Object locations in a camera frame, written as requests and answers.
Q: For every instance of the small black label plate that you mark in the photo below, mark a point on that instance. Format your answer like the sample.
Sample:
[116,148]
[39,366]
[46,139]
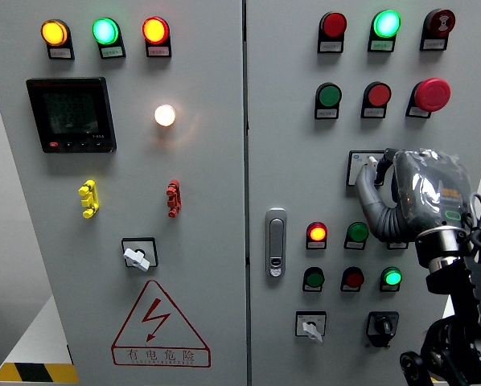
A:
[434,44]
[381,46]
[417,112]
[327,113]
[373,113]
[354,245]
[312,288]
[389,288]
[112,52]
[60,53]
[330,47]
[397,245]
[350,288]
[159,51]
[316,245]

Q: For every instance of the small green unlit lamp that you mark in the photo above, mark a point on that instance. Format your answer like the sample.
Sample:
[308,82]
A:
[358,232]

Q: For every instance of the large red stop button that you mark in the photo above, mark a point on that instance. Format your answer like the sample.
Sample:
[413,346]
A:
[431,94]

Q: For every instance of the small green lit lamp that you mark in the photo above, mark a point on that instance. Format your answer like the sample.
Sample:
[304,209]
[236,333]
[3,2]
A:
[391,277]

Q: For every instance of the large red push button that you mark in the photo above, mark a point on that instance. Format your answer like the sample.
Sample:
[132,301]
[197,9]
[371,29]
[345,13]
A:
[378,95]

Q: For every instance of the small red push button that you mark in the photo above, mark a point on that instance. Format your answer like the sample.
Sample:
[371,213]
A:
[353,278]

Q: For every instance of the small red lit lamp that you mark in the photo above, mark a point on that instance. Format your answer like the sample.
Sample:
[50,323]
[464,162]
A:
[317,232]

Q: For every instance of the pale grey door with lock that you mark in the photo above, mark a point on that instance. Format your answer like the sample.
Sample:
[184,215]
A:
[297,181]

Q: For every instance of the large green push button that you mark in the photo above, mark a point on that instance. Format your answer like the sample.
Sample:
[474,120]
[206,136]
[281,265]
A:
[329,95]

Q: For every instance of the small green push button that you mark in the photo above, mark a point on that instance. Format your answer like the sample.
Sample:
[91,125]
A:
[314,278]

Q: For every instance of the silver door lock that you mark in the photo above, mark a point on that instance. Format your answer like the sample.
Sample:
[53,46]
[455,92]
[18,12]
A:
[275,241]

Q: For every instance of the dark red buzzer lamp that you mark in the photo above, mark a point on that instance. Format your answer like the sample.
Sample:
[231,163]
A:
[440,21]

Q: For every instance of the large green lit lamp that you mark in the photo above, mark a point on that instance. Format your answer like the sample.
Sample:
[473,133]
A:
[387,23]
[105,31]

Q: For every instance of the large red unlit lamp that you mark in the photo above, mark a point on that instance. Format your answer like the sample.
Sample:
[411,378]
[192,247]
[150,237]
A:
[333,25]

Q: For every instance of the pale grey door with display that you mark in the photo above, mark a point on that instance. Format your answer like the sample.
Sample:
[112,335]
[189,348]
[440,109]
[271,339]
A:
[208,181]

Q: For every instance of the white round lamp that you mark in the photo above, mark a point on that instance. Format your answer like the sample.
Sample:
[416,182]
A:
[165,115]

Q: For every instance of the red warning triangle sign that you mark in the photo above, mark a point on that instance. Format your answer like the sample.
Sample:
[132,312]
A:
[160,354]

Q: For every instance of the red-orange lit round lamp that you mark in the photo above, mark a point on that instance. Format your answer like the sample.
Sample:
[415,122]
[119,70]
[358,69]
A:
[155,30]

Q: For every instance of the black display meter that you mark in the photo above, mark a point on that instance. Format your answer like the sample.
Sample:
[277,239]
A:
[71,114]

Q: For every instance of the short black door hinge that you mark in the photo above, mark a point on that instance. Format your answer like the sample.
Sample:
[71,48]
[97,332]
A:
[70,354]

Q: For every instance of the yellow round lamp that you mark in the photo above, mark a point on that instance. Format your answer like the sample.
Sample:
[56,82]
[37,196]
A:
[54,33]

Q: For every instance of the black yellow striped tape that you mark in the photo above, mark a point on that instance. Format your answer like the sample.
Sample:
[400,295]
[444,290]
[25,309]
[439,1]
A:
[33,372]

